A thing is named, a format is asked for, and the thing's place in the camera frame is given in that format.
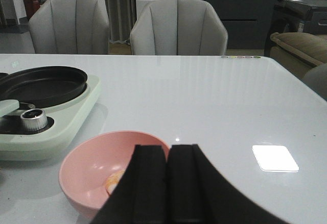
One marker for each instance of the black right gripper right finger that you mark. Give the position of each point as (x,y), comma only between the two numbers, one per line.
(198,193)

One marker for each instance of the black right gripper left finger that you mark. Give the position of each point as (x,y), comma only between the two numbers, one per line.
(140,196)

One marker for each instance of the cooked orange shrimp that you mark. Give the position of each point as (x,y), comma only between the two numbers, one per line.
(113,180)

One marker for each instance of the pink plastic bowl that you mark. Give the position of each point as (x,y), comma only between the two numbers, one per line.
(85,169)

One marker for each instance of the mint green breakfast maker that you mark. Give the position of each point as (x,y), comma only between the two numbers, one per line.
(64,121)

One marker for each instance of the silver right control knob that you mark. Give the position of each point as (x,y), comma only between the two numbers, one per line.
(34,119)

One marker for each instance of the black round frying pan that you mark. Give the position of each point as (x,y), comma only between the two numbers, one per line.
(44,86)

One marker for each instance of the grey chair at right edge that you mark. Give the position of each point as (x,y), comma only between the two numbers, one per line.
(316,80)

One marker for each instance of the grey upholstered right chair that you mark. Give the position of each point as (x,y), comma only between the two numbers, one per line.
(179,27)

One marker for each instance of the grey upholstered chair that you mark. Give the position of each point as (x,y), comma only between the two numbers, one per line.
(179,27)
(70,27)

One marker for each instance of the beige sofa cushion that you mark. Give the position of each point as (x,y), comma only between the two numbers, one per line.
(298,52)

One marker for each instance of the grey upholstered left chair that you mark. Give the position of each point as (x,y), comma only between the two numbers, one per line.
(70,27)

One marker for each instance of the red trash bin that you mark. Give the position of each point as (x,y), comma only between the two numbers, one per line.
(31,7)

